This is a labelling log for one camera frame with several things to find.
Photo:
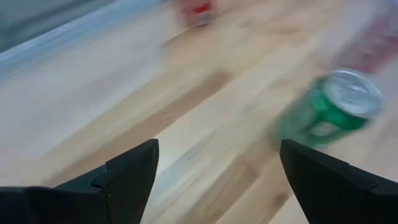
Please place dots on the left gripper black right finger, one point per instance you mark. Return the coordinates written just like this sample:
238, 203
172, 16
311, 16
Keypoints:
329, 193

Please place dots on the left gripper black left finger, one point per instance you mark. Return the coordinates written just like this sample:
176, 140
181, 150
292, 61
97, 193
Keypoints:
124, 186

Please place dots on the Fanta soda can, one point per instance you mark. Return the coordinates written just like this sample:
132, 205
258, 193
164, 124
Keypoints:
200, 9

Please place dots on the green Sprite can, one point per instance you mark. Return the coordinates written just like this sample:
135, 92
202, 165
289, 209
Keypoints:
329, 109

